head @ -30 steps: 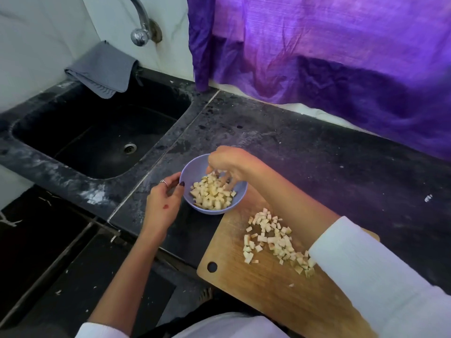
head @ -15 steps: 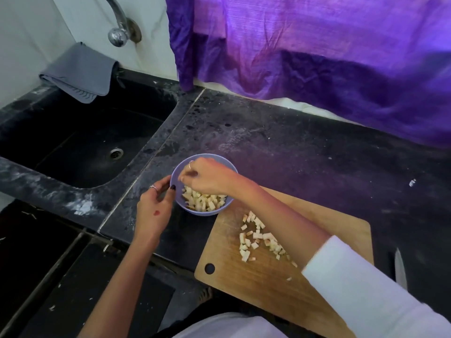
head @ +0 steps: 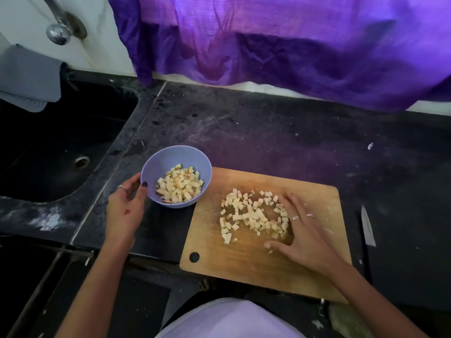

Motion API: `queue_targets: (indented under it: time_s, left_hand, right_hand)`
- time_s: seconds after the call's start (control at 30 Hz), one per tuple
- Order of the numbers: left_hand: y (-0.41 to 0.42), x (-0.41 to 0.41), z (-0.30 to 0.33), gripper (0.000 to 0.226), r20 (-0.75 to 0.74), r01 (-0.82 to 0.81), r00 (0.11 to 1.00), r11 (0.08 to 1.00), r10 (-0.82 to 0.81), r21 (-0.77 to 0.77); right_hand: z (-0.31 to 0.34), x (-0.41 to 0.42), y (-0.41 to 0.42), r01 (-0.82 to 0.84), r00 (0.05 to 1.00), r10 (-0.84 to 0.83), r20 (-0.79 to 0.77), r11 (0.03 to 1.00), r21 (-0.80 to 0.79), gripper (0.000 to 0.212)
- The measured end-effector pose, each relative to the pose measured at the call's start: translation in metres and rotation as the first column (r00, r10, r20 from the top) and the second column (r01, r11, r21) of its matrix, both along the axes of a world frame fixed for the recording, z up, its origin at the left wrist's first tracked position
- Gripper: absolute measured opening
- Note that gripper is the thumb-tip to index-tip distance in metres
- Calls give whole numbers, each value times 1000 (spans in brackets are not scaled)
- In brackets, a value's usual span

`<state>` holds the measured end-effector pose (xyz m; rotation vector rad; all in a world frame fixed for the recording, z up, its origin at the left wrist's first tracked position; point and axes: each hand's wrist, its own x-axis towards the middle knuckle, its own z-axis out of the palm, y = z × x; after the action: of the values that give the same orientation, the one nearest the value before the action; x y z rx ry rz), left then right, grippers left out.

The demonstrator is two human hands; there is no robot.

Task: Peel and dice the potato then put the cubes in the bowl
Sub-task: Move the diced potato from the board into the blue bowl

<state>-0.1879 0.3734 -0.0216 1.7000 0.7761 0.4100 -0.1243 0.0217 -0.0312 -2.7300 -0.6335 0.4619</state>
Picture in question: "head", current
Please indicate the person's left hand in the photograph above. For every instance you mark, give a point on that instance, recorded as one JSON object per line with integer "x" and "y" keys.
{"x": 125, "y": 214}

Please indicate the wooden cutting board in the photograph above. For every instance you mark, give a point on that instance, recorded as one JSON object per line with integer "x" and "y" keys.
{"x": 310, "y": 193}

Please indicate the purple cloth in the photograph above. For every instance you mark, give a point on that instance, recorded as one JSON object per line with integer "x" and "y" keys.
{"x": 303, "y": 38}

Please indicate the dark sink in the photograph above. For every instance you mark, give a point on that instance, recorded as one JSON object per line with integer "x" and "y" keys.
{"x": 60, "y": 144}

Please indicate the grey cloth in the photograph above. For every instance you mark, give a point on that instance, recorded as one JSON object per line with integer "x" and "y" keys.
{"x": 28, "y": 77}

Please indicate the person's right hand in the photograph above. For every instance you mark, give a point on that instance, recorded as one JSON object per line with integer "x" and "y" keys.
{"x": 306, "y": 239}

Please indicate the blue bowl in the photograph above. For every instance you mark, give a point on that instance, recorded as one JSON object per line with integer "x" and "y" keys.
{"x": 151, "y": 176}

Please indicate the person's left forearm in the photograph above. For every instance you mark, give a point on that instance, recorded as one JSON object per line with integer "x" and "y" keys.
{"x": 95, "y": 295}

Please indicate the person's right forearm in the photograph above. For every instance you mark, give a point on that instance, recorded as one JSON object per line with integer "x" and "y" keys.
{"x": 377, "y": 299}

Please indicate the metal faucet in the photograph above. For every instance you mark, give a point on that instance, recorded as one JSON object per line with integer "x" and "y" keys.
{"x": 63, "y": 28}

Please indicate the pile of diced potato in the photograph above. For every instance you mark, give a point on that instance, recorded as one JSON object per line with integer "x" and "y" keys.
{"x": 254, "y": 214}

